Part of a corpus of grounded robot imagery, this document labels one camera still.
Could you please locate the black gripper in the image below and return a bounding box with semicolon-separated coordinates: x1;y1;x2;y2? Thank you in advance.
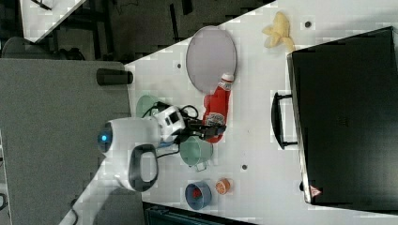
178;118;226;143

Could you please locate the red plush ketchup bottle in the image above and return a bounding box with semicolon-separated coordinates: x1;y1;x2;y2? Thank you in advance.
202;73;235;143

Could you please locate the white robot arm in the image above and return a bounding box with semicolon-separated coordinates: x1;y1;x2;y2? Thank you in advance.
59;105;226;225

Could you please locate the light purple round plate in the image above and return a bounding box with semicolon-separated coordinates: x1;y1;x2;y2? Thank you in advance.
186;26;237;95

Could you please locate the green mug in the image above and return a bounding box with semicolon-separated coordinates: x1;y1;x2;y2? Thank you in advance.
179;137;213;172

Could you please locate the orange slice toy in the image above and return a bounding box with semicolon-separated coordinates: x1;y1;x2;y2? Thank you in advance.
215;178;231;195

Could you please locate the red toy in cup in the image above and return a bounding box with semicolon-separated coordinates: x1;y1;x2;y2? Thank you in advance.
191;188;202;199

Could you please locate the blue cup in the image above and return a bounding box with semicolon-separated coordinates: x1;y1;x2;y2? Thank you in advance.
185;181;212;210

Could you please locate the green perforated colander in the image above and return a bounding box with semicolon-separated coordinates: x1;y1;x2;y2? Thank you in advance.
135;95;160;118

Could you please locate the black cylinder on table edge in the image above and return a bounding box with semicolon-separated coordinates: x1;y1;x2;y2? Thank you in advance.
96;68;133;85

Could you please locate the yellow peeled banana toy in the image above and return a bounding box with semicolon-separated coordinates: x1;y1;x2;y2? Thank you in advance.
262;11;296;53

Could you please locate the silver black toaster oven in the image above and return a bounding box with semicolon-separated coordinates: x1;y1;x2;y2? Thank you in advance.
287;26;398;215

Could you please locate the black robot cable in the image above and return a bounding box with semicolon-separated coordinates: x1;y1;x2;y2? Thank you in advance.
142;101;200;158

